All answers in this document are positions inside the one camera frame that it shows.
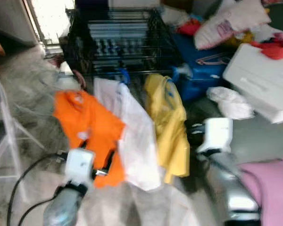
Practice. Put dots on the orange shirt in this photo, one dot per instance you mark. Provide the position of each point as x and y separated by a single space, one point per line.
85 117

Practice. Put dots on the yellow shirt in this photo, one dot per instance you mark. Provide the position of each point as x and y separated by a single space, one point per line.
167 117

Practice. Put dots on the pink plastic hanger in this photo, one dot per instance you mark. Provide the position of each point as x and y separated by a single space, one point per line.
212 59

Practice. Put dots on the white shirt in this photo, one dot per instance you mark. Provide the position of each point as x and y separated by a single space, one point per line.
137 141

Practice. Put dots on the white crumpled cloth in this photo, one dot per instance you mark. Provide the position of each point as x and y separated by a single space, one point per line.
228 101

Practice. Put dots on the grey green sofa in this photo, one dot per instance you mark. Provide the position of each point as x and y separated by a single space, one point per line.
259 141

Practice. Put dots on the white folding chair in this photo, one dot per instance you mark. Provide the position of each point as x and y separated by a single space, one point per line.
10 136

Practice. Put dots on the white printer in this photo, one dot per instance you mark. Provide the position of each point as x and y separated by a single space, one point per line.
259 80

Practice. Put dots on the black drying rack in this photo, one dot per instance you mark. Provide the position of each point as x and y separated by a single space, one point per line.
75 52

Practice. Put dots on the yellow bag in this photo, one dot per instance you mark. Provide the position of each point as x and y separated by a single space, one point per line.
240 38

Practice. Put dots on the red cloth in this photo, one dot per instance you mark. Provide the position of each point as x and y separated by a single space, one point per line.
273 49
188 27

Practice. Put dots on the white pink pillow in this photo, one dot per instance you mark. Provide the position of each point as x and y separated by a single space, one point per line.
231 21

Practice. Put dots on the bright window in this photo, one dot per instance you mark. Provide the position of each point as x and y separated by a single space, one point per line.
52 19

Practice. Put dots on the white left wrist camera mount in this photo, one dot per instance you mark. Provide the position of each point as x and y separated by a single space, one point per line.
79 165

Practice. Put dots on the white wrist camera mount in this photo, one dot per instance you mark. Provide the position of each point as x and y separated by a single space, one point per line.
217 134
79 165

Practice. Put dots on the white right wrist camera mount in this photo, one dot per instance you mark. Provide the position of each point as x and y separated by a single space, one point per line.
217 134

